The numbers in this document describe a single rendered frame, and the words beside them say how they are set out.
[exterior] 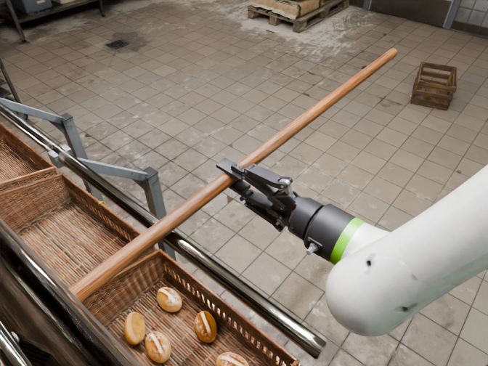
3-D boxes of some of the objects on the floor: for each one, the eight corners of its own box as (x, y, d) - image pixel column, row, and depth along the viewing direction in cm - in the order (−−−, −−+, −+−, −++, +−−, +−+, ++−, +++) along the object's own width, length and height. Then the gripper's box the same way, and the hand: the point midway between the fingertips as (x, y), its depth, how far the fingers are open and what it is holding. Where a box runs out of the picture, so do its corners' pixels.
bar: (271, 492, 133) (315, 359, 52) (75, 288, 192) (-47, 80, 112) (318, 415, 150) (404, 228, 70) (125, 250, 210) (51, 46, 129)
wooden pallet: (299, 33, 438) (300, 20, 428) (247, 17, 476) (247, 6, 466) (348, 6, 505) (350, -4, 495) (299, -5, 543) (300, -16, 533)
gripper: (309, 205, 60) (205, 147, 71) (299, 263, 71) (210, 205, 83) (333, 181, 64) (231, 129, 76) (320, 239, 75) (233, 186, 87)
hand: (232, 176), depth 77 cm, fingers closed on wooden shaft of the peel, 3 cm apart
